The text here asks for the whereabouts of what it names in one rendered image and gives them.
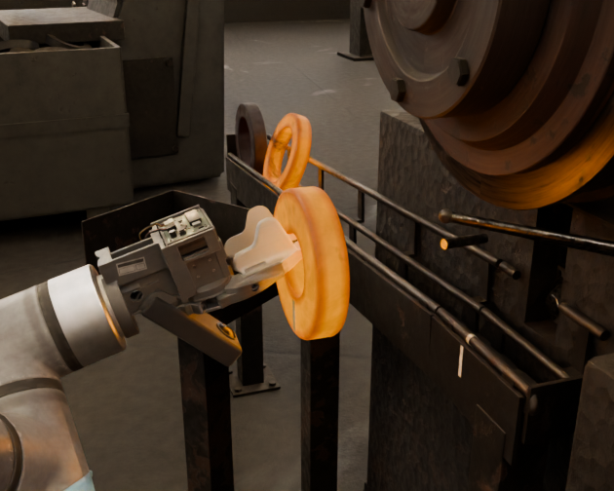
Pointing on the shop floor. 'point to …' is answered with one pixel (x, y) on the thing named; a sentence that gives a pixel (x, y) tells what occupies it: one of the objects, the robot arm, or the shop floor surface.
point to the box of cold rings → (52, 129)
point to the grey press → (151, 76)
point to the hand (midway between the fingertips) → (306, 245)
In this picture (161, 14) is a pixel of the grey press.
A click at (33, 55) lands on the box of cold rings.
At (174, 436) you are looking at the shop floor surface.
